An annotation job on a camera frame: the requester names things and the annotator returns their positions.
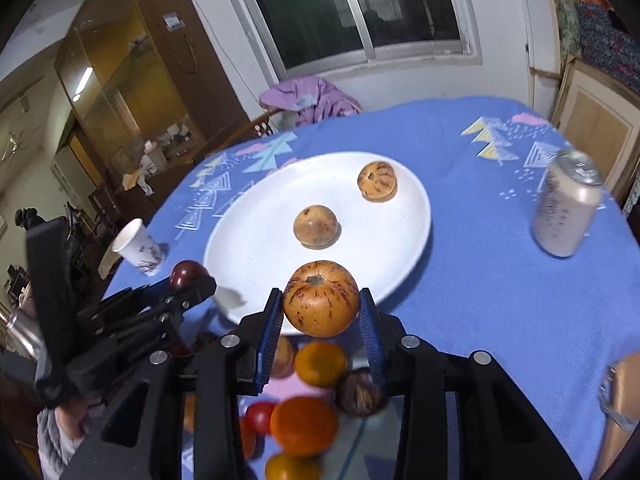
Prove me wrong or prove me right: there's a small dark red plum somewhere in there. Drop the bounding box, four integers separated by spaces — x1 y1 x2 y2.
169 260 211 291

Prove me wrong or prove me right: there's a white oval plate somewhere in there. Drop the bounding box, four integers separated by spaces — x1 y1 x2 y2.
202 152 432 336

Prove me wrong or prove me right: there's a white paper cup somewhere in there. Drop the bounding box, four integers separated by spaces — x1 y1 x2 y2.
111 218 168 277

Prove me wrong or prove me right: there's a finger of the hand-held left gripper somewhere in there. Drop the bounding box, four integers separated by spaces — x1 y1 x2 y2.
97 280 173 313
115 276 218 341

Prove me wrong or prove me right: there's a patterned blanket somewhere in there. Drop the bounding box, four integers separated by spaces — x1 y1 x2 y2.
542 0 640 106

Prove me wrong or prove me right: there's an orange striped pepino melon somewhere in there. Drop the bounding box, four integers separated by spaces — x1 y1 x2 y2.
282 260 361 337

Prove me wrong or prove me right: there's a wooden chair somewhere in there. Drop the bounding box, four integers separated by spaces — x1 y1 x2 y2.
212 109 301 153

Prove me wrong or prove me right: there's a yellow orange round fruit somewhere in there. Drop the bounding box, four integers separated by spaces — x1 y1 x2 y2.
264 452 322 480
294 341 348 388

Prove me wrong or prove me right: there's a wooden picture frame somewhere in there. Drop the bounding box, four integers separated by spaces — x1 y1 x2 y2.
550 55 640 206

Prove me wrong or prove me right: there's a dark purple mangosteen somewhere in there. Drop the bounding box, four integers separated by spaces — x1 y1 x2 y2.
334 367 388 418

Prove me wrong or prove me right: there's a person's left hand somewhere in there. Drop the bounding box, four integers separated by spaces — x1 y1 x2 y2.
52 392 108 443

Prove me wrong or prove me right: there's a cardboard box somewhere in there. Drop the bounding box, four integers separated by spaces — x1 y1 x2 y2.
592 345 640 480

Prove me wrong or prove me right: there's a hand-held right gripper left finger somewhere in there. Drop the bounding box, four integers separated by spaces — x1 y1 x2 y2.
75 287 286 480

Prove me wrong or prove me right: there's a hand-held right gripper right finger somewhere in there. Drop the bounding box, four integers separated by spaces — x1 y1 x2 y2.
357 287 568 480

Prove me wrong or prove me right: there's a person's left forearm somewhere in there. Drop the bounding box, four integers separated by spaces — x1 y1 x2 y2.
37 407 86 480

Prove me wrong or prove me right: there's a red cherry tomato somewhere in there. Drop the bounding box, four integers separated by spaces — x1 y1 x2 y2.
245 401 277 436
240 417 258 461

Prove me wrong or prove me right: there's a purple cloth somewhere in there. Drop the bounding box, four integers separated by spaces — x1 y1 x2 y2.
258 77 362 126

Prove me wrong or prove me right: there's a wooden glass cabinet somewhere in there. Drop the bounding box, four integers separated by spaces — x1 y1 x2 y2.
54 0 251 211

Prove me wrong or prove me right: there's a window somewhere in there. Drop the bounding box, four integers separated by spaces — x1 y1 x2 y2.
225 0 483 78

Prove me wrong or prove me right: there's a pale striped pepino melon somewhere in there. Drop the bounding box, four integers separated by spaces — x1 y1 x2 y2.
356 161 399 203
270 336 296 380
293 205 342 250

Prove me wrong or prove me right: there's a silver drink can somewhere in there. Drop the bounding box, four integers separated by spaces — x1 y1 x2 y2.
530 149 605 259

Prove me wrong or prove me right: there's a silver metal container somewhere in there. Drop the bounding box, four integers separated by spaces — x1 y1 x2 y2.
0 305 46 361

